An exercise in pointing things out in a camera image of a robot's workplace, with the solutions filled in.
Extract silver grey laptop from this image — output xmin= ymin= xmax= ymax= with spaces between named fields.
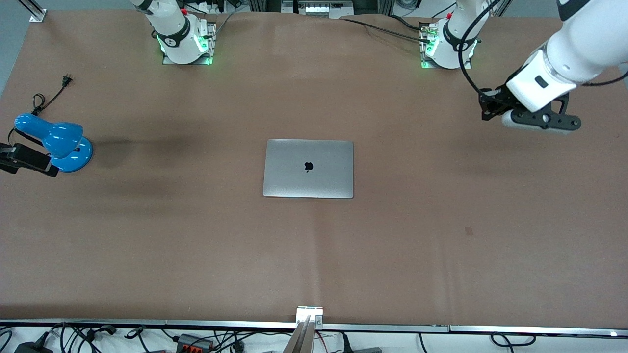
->
xmin=262 ymin=139 xmax=355 ymax=200

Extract white electronics box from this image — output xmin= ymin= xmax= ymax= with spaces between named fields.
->
xmin=282 ymin=0 xmax=355 ymax=19

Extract aluminium profile beam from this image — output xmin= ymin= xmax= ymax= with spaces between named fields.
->
xmin=282 ymin=306 xmax=324 ymax=353

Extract brown table cover cloth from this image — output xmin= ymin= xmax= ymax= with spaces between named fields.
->
xmin=0 ymin=10 xmax=628 ymax=330

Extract grey connector block orange levers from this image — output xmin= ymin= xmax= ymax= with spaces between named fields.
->
xmin=176 ymin=333 xmax=215 ymax=352

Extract blue desk lamp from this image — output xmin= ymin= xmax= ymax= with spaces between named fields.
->
xmin=13 ymin=113 xmax=94 ymax=173

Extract black power adapter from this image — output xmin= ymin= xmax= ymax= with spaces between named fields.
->
xmin=14 ymin=338 xmax=53 ymax=353

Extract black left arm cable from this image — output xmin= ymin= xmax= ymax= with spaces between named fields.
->
xmin=457 ymin=0 xmax=628 ymax=97

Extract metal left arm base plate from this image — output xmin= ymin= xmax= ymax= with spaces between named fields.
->
xmin=419 ymin=20 xmax=473 ymax=70

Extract thin black table cable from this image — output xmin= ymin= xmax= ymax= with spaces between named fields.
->
xmin=390 ymin=14 xmax=428 ymax=31

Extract thick black braided table cable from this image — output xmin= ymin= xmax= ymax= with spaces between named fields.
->
xmin=340 ymin=17 xmax=428 ymax=43

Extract black looped cable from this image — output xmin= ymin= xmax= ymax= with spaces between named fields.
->
xmin=490 ymin=332 xmax=536 ymax=350

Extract grey thin base cable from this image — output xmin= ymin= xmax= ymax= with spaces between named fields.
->
xmin=213 ymin=11 xmax=237 ymax=39

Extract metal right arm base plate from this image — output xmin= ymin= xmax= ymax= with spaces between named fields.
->
xmin=161 ymin=22 xmax=217 ymax=66

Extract aluminium table edge rail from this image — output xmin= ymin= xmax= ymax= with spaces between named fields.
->
xmin=0 ymin=319 xmax=628 ymax=339

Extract black lamp cord with plug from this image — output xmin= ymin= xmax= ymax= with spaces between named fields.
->
xmin=7 ymin=74 xmax=75 ymax=148

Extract aluminium corner post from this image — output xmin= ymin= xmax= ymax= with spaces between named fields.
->
xmin=18 ymin=0 xmax=48 ymax=23

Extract black cable tangle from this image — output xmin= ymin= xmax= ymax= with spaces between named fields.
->
xmin=49 ymin=322 xmax=119 ymax=353

